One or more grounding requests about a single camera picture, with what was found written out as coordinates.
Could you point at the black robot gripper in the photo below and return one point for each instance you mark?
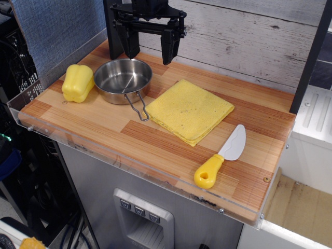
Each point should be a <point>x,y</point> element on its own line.
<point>152,17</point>

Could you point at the yellow handled white toy knife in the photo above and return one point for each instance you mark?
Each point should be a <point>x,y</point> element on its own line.
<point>205,175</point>

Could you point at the folded yellow cloth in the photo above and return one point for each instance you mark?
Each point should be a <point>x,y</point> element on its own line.
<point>188,111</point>

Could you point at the small steel pot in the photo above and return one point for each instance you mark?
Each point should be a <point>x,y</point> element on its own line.
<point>125,81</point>

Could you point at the yellow toy bell pepper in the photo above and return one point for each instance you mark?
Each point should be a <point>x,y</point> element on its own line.
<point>78,82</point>

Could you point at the blue fabric partition panel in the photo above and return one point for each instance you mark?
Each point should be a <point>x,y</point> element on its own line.
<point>59,33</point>

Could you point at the clear acrylic table guard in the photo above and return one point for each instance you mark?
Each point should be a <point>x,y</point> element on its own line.
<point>101,137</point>

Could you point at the white toy sink drainboard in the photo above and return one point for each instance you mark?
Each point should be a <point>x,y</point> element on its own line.
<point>313,120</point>

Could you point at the toy fridge water dispenser panel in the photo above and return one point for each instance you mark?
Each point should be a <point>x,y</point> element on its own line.
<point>143,224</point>

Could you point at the black vertical post left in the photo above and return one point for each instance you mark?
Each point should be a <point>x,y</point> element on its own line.
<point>114,43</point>

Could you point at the black vertical post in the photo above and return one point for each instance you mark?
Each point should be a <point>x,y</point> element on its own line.
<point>312,58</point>
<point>114,43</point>

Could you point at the black vertical post right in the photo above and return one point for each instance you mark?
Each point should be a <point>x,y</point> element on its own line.
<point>312,58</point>

